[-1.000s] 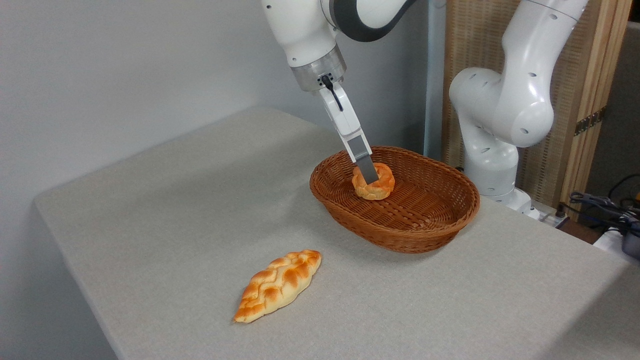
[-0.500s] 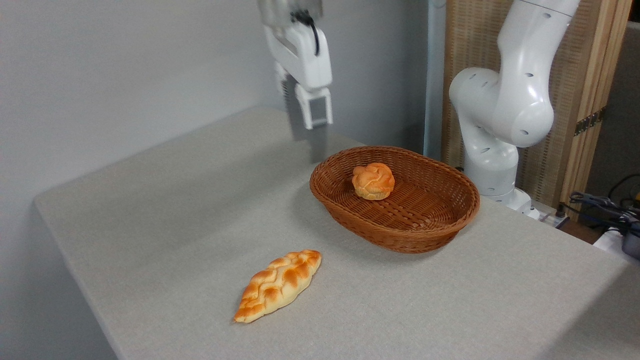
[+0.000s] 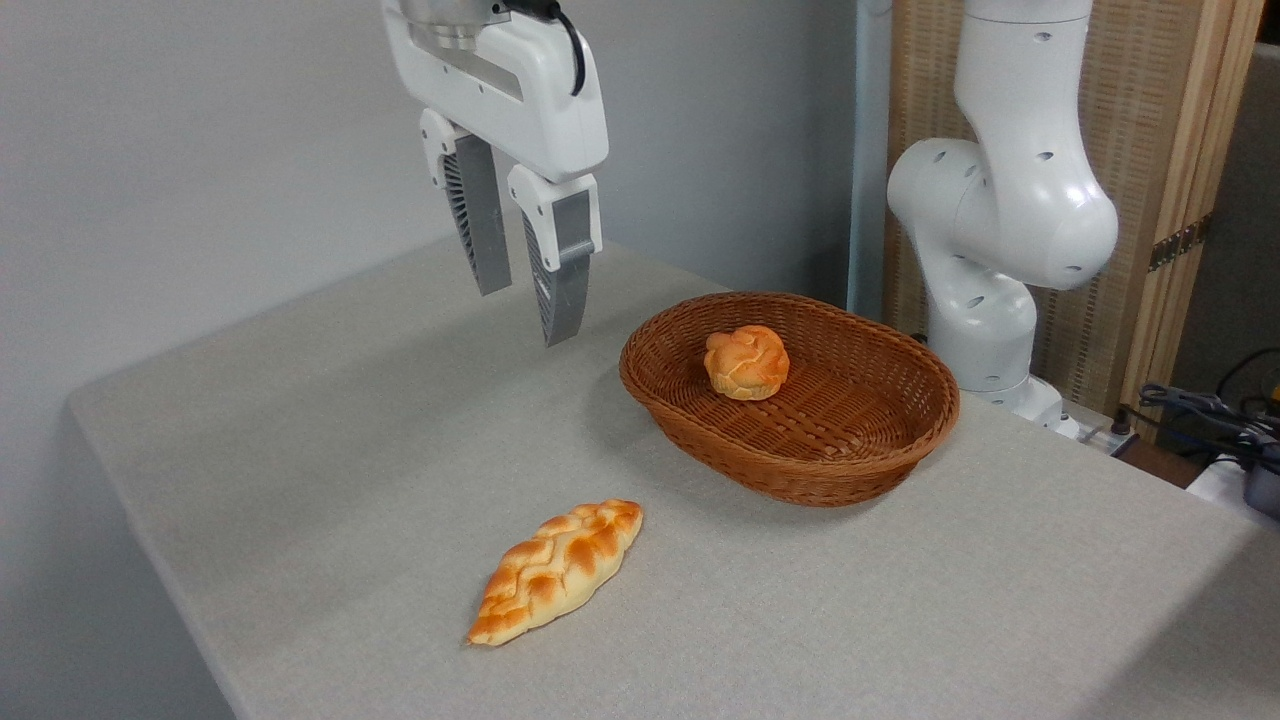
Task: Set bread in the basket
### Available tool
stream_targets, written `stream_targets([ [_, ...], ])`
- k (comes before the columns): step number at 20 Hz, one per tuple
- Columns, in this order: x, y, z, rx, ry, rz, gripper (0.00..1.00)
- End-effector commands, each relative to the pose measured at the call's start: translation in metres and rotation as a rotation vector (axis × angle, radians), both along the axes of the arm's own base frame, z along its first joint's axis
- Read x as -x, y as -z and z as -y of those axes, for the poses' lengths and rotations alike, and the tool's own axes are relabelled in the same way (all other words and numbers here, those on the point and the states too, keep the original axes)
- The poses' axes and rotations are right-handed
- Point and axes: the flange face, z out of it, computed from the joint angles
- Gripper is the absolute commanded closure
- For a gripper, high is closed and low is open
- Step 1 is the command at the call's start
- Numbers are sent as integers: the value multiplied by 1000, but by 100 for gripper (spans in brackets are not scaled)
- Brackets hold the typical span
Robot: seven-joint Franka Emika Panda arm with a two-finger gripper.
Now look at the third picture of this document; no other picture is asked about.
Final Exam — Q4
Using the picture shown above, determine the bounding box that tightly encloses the brown wicker basket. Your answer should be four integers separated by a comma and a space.
618, 291, 961, 508

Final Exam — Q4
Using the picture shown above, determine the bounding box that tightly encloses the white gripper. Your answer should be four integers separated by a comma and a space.
380, 0, 609, 348

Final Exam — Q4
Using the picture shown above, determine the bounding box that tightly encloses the long braided bread loaf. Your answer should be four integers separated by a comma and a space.
467, 499, 644, 647

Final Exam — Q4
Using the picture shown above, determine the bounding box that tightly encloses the thin black cable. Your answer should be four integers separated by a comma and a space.
1215, 347, 1280, 401

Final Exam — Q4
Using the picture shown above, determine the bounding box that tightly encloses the blue-grey cable bundle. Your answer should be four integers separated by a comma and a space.
1138, 383, 1280, 466

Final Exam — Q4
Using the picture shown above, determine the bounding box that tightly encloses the wooden rattan folding screen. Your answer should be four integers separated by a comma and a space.
885, 0, 1266, 416

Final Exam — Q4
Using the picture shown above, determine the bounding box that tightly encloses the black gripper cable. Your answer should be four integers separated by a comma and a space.
500, 0, 587, 98

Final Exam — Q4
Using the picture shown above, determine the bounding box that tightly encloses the white power strip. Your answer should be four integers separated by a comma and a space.
1075, 418, 1141, 457

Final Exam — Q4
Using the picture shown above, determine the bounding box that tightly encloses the round orange bread bun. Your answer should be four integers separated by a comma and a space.
703, 324, 791, 402

